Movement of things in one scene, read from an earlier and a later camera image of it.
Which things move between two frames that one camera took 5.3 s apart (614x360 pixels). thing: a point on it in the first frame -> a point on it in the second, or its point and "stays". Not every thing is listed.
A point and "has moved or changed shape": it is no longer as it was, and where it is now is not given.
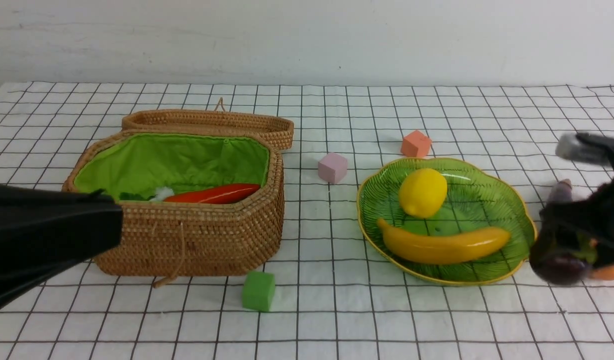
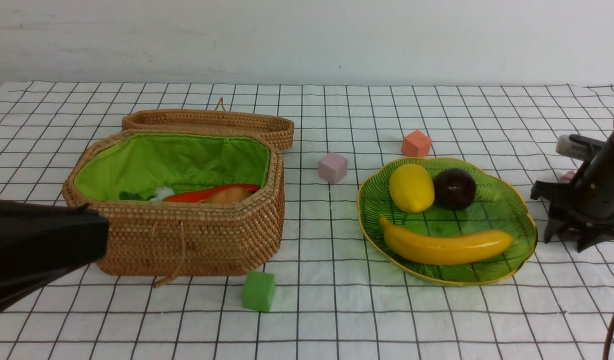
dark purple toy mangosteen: (557, 268) -> (454, 189)
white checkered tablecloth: (336, 298) stays
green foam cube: (258, 291) stays
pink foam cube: (332, 168) stays
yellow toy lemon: (422, 192) has moved or changed shape
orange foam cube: (416, 144) stays
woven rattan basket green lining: (129, 167) stays
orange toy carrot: (215, 194) stays
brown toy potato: (609, 272) -> (228, 195)
